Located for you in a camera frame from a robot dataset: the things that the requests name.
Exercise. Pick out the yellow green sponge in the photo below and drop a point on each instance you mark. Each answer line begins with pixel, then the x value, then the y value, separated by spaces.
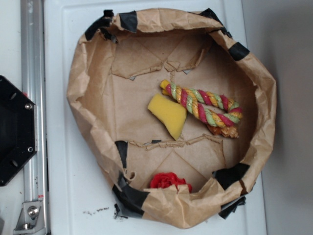
pixel 170 113

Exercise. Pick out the red crumpled cloth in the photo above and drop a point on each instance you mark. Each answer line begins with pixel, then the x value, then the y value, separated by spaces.
pixel 167 179

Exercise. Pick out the brown paper bag bin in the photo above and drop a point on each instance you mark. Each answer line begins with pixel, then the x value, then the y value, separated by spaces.
pixel 118 66

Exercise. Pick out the multicolour twisted rope toy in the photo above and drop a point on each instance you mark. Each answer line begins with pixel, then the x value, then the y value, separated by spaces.
pixel 210 108

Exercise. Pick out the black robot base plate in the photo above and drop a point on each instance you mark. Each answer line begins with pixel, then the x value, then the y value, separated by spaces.
pixel 17 130

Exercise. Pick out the aluminium extrusion rail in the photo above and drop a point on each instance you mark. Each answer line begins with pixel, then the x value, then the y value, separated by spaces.
pixel 33 83

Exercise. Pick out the metal corner bracket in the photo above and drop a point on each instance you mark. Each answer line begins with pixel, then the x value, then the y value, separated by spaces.
pixel 31 219

